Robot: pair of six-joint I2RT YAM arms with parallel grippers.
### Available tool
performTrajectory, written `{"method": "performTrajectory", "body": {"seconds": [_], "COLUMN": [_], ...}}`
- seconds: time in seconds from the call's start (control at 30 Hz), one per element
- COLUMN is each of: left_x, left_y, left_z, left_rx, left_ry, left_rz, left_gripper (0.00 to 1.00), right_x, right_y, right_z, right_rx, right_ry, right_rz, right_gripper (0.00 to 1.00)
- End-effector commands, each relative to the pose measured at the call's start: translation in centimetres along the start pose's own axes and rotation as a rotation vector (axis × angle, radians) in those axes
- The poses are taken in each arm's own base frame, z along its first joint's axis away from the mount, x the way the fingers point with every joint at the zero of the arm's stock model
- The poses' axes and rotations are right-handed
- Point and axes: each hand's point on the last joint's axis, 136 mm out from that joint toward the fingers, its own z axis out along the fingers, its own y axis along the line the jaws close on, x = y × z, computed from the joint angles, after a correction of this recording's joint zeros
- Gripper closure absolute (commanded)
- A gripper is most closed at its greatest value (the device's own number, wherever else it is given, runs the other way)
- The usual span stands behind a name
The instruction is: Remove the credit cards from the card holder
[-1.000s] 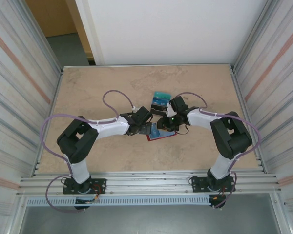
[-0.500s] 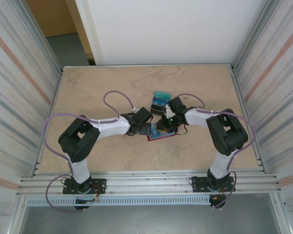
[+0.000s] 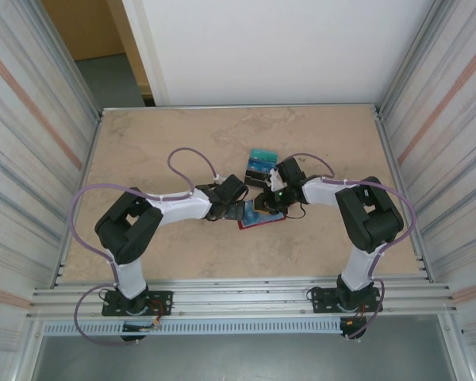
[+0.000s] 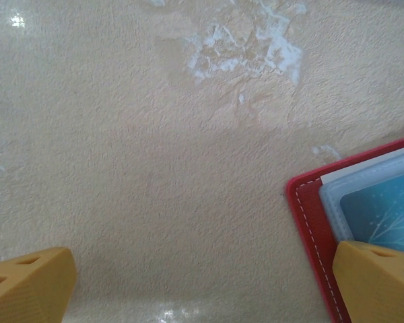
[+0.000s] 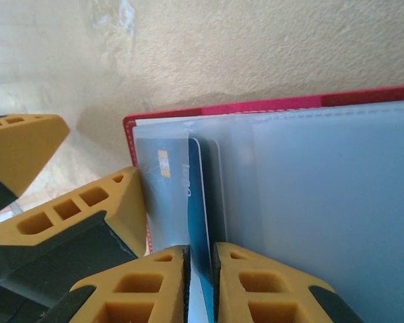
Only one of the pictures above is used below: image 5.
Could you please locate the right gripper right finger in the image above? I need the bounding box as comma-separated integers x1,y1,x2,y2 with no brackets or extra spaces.
211,241,367,323

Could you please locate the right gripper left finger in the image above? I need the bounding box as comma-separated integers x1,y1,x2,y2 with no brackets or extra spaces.
52,244,192,323

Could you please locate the blue debit card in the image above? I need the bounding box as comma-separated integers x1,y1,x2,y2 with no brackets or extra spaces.
187,137,216,323

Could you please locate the red card holder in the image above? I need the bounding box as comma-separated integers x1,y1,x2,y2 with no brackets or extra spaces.
123,82,404,323

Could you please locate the grey card with gold chip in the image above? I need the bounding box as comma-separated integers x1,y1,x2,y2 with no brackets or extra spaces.
135,135,190,248

